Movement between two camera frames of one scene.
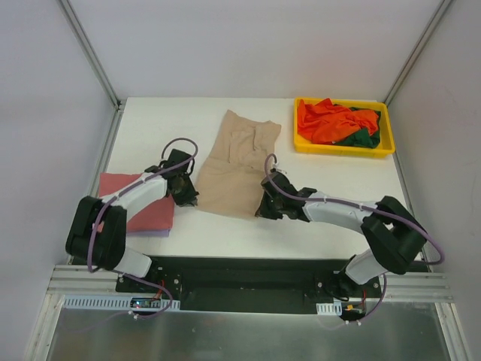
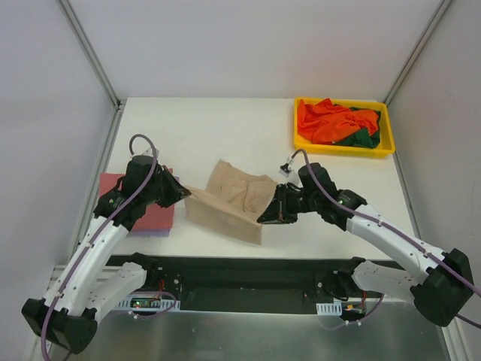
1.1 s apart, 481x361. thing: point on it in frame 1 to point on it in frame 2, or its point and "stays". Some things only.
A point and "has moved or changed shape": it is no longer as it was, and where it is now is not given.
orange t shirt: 325,123 stays
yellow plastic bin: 385,147 stays
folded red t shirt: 158,217 stays
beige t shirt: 231,178 has moved or changed shape
